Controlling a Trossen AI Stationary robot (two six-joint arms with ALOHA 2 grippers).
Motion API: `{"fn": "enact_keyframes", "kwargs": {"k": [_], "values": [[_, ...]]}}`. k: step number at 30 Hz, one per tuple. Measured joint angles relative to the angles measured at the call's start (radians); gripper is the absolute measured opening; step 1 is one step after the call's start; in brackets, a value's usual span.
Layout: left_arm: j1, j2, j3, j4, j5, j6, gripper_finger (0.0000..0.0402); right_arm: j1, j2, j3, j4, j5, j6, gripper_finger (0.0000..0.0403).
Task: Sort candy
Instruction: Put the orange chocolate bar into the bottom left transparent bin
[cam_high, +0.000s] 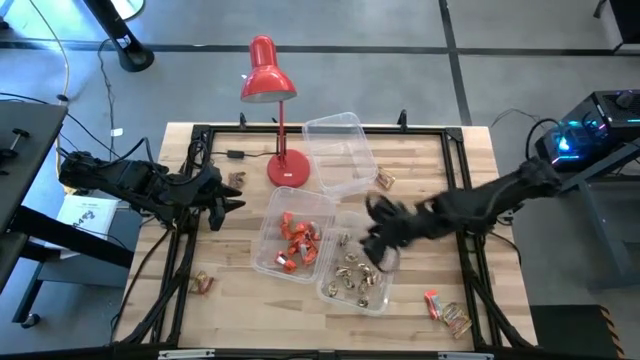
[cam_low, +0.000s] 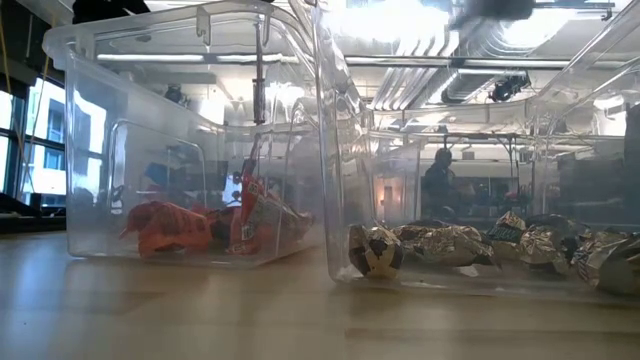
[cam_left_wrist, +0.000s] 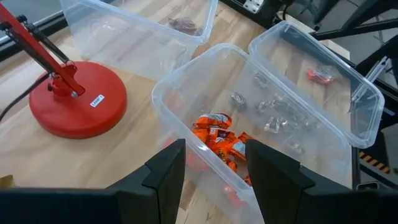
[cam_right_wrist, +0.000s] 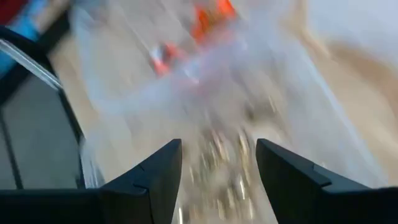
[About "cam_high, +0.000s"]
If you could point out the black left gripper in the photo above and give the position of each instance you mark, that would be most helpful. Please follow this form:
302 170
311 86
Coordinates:
202 190

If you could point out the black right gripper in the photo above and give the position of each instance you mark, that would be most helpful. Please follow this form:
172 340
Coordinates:
415 222

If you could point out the clear plastic bin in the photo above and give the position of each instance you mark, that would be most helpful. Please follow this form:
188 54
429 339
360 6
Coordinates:
300 200
340 150
382 295

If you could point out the orange Reese's candy pack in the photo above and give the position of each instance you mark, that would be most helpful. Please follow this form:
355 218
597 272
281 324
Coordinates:
300 228

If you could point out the silver wrapper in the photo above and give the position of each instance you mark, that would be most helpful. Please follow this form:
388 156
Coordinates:
332 288

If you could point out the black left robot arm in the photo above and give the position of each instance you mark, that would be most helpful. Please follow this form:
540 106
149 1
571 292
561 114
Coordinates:
125 180

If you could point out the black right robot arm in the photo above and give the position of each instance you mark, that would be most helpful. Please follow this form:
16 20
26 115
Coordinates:
500 195

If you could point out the gold and red candy pack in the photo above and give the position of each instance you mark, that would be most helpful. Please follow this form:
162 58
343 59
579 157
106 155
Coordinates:
201 283

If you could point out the large gold candy pack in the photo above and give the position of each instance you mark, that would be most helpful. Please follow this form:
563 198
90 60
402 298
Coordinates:
456 319

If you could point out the gold Haribo gummy pack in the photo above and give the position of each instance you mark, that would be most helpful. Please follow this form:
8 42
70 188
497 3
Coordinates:
236 179

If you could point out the red desk lamp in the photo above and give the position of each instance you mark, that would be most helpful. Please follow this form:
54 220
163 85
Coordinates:
267 80

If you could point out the white booklet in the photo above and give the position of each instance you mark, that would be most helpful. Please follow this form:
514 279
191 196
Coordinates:
90 215

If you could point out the black stand leg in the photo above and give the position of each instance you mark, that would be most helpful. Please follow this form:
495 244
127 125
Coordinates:
117 35

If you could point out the black desk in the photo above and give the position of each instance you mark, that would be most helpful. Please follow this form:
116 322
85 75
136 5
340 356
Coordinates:
25 140

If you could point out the black case yellow hazard stripes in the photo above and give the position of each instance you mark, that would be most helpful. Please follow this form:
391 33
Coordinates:
575 332

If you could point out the grey metal stand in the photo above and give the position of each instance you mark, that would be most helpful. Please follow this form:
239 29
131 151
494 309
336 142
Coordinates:
600 225

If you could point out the black computer with RGB lights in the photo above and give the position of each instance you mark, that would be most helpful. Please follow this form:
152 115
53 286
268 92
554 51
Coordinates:
590 130

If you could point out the black cabinet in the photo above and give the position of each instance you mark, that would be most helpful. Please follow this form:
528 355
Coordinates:
622 20

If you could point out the black frame clamp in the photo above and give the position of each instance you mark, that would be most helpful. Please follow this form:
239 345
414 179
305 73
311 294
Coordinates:
401 118
242 120

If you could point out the black aluminium frame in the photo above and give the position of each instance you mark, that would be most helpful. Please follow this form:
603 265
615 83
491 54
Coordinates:
330 129

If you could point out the silver metal bracket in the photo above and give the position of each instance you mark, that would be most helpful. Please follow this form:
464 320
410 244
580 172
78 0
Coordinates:
465 356
186 354

